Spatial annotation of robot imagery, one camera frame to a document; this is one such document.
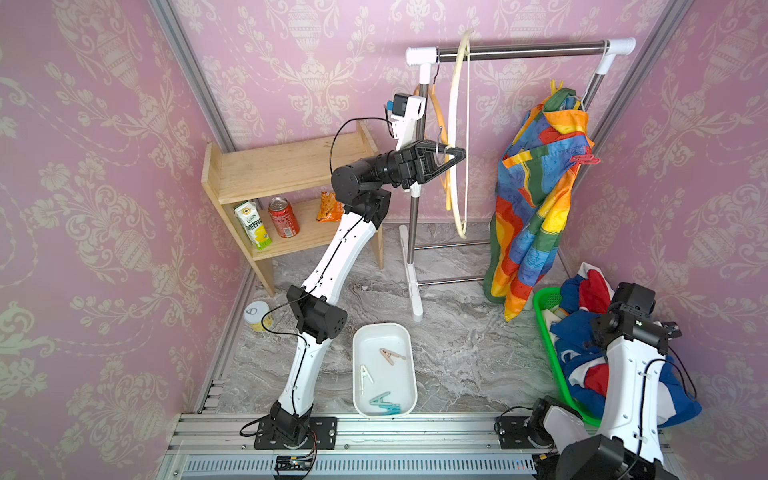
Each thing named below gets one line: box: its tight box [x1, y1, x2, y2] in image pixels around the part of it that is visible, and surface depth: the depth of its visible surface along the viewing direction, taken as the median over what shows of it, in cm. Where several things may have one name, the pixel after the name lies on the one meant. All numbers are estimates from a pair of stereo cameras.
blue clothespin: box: [378, 403, 401, 415], surface depth 79 cm
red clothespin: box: [570, 154, 601, 164], surface depth 61 cm
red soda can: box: [268, 197, 300, 239], surface depth 83 cm
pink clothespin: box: [379, 348, 407, 366], surface depth 88 cm
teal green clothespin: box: [369, 391, 394, 407], surface depth 79 cm
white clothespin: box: [360, 364, 374, 395], surface depth 85 cm
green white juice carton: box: [233, 200, 273, 250], surface depth 79 cm
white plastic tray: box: [352, 323, 418, 418], surface depth 85 cm
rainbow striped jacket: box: [483, 89, 595, 322], surface depth 71 cm
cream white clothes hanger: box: [448, 28, 473, 239], surface depth 52 cm
